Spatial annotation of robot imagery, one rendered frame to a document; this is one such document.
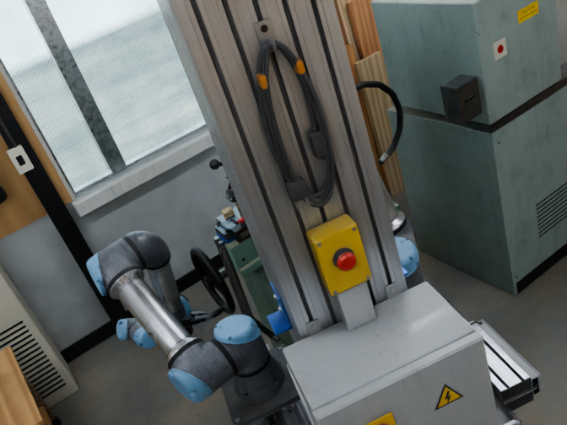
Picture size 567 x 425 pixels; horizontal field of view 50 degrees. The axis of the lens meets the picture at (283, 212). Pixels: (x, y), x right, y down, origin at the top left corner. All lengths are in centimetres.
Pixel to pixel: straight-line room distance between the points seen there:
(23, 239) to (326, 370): 249
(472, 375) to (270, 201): 50
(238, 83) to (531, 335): 216
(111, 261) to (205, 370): 42
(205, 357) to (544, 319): 177
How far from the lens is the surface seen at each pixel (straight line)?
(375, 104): 378
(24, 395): 282
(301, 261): 116
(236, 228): 215
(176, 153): 347
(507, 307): 304
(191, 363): 163
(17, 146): 320
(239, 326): 165
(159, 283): 197
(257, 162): 105
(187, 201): 364
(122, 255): 179
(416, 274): 173
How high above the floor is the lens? 206
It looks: 29 degrees down
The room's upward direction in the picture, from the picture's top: 20 degrees counter-clockwise
